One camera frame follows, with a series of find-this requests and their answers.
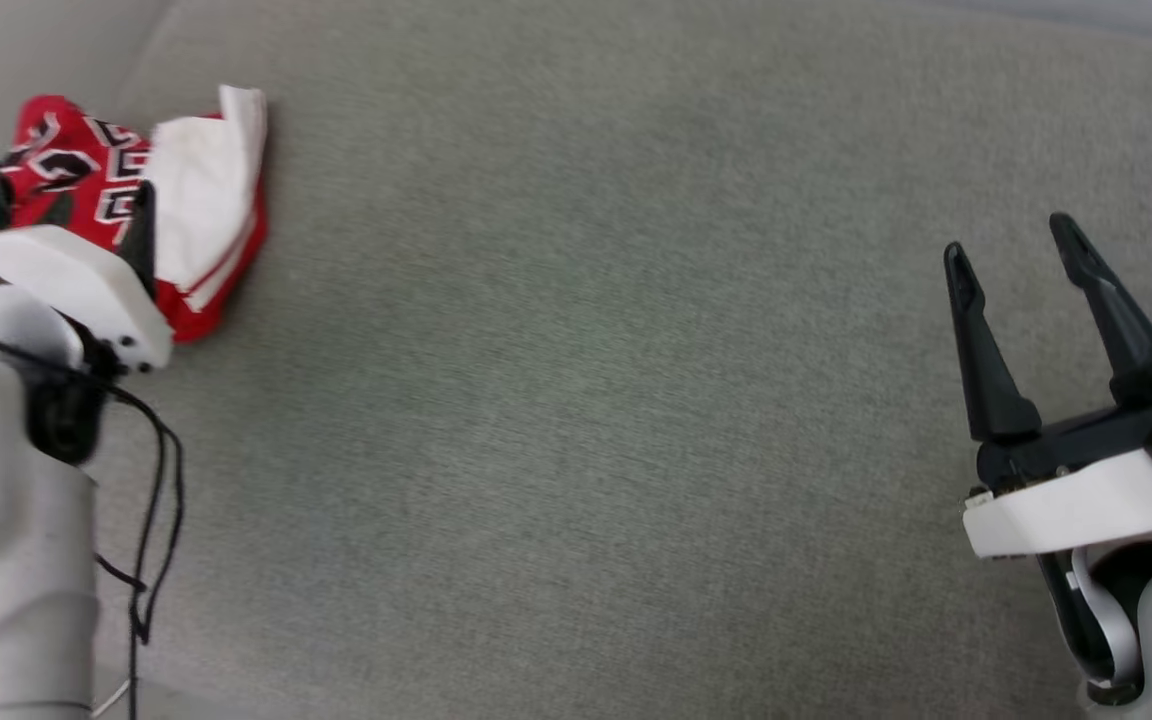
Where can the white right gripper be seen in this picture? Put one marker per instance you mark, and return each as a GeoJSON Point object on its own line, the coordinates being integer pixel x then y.
{"type": "Point", "coordinates": [1076, 510]}

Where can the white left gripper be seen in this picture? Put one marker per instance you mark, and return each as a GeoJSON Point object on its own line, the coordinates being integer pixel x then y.
{"type": "Point", "coordinates": [66, 270]}

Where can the red white basketball jersey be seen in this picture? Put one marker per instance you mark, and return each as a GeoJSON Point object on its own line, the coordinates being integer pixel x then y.
{"type": "Point", "coordinates": [206, 190]}

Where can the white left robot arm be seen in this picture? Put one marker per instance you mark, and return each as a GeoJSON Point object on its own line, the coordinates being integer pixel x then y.
{"type": "Point", "coordinates": [6, 560]}

